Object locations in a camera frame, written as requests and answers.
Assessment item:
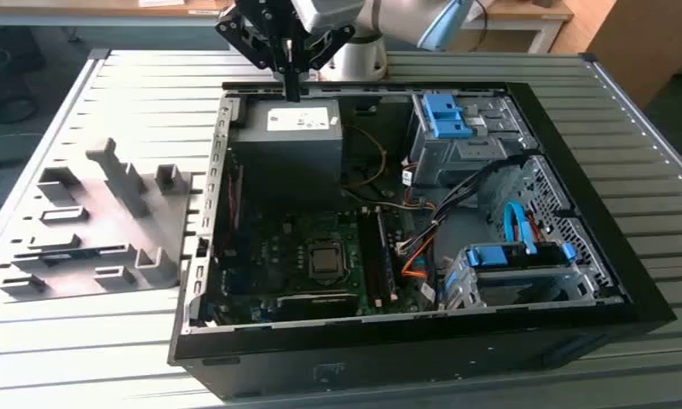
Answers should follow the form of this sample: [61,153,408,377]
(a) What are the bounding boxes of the wooden cabinet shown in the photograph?
[562,0,682,110]

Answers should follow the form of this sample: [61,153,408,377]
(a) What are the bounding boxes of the silver CPU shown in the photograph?
[309,247,345,274]

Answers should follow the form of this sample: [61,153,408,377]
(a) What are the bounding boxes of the orange yellow power wires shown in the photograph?
[402,236,436,278]

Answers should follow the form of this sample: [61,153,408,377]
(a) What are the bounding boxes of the metal drive cage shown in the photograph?
[408,91,540,188]

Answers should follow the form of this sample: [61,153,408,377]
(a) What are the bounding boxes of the blue SATA wire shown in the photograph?
[503,200,539,256]

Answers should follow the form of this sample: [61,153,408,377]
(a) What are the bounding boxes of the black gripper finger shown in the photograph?
[213,9,293,102]
[291,26,356,102]

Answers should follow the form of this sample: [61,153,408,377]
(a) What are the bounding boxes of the wooden desk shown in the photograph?
[0,0,575,55]

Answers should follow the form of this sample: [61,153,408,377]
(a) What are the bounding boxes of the blue disk carrier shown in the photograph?
[463,242,575,269]

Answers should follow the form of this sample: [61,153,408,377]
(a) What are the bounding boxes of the green motherboard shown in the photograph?
[212,204,432,325]

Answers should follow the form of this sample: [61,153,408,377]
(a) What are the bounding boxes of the black white wire bundle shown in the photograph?
[395,212,442,256]

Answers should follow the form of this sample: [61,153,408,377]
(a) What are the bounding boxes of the black open PC case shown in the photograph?
[166,80,677,400]

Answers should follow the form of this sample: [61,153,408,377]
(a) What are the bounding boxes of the blue drive bay latch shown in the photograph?
[423,93,472,140]

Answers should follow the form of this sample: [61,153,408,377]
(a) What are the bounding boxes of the CPU socket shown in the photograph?
[303,239,351,282]

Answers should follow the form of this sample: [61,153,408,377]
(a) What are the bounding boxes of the grey parts rack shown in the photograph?
[0,136,207,304]

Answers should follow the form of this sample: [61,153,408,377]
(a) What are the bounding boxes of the coloured drive power wires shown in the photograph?
[400,159,438,210]

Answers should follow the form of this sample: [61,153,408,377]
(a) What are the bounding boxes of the black graphics card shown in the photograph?
[275,291,359,320]

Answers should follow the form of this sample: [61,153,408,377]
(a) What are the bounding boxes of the metal disk bay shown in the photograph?
[438,243,607,311]

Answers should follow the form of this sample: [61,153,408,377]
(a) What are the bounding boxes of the metal socket cover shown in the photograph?
[304,240,349,281]

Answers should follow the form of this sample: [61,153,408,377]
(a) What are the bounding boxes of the blue RAM stick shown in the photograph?
[18,251,101,262]

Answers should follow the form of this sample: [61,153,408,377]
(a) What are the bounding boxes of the yellow black power wire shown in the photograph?
[343,125,387,188]

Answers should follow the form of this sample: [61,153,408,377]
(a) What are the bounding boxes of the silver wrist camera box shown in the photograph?
[291,0,366,35]

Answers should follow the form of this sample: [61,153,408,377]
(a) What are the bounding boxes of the grey power supply unit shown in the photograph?
[229,98,345,205]

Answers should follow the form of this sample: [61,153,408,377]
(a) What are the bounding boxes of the thick black wire bundle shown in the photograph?
[428,153,530,227]

